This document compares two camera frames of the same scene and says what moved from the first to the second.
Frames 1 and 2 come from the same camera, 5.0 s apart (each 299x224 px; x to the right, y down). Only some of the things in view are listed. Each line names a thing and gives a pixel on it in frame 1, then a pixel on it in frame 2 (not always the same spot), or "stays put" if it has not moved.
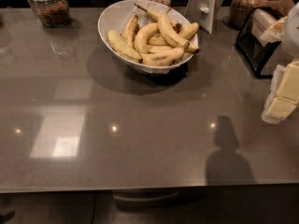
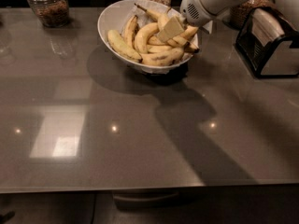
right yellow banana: [189, 31] stays put
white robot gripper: [291, 35] -> [202, 7]
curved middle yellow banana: [142, 35] stays put
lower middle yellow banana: [157, 49] stays put
